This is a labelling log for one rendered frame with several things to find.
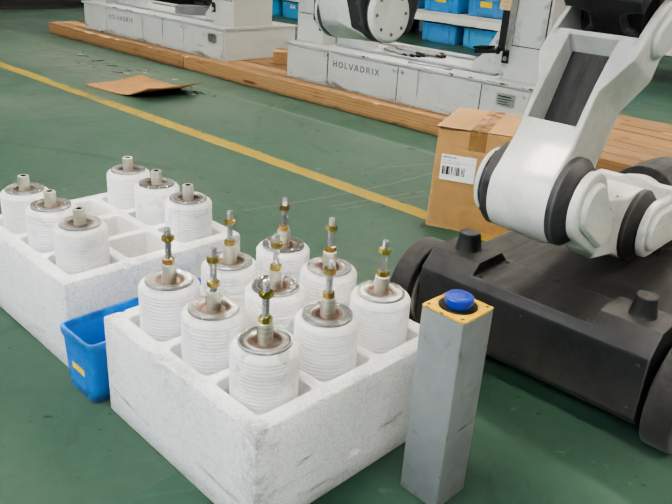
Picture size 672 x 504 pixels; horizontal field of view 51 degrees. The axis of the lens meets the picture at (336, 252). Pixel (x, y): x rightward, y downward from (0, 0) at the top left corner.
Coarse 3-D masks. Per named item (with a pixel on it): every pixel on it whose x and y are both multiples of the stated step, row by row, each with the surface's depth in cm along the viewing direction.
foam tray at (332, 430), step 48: (144, 336) 109; (144, 384) 109; (192, 384) 99; (336, 384) 101; (384, 384) 107; (144, 432) 114; (192, 432) 102; (240, 432) 92; (288, 432) 94; (336, 432) 102; (384, 432) 112; (192, 480) 105; (240, 480) 95; (288, 480) 98; (336, 480) 106
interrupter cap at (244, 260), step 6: (222, 252) 122; (240, 252) 122; (222, 258) 120; (240, 258) 120; (246, 258) 120; (222, 264) 118; (228, 264) 118; (234, 264) 118; (240, 264) 118; (246, 264) 118; (222, 270) 116; (228, 270) 116; (234, 270) 116
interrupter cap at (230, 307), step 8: (224, 296) 107; (192, 304) 104; (200, 304) 105; (224, 304) 105; (232, 304) 105; (192, 312) 102; (200, 312) 102; (208, 312) 103; (216, 312) 103; (224, 312) 103; (232, 312) 103; (208, 320) 101; (216, 320) 101
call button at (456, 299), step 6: (450, 294) 95; (456, 294) 95; (462, 294) 95; (468, 294) 96; (444, 300) 95; (450, 300) 94; (456, 300) 94; (462, 300) 94; (468, 300) 94; (450, 306) 95; (456, 306) 94; (462, 306) 94; (468, 306) 94
